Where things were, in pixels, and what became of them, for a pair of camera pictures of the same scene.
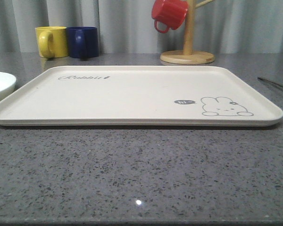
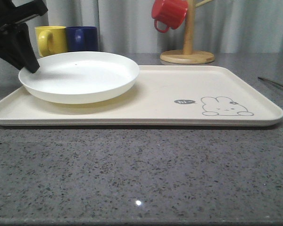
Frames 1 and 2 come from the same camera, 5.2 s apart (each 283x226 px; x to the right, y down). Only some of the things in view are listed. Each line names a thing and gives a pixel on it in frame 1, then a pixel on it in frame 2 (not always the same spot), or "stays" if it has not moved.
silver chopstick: x=275 y=83 stays
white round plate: x=2 y=84 to x=69 y=77
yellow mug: x=52 y=42 stays
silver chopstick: x=274 y=84 stays
